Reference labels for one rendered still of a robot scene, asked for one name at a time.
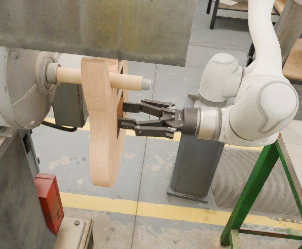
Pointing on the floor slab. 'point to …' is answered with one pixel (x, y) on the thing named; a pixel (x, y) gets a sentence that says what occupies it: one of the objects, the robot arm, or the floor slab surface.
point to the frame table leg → (251, 190)
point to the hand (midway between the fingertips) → (121, 114)
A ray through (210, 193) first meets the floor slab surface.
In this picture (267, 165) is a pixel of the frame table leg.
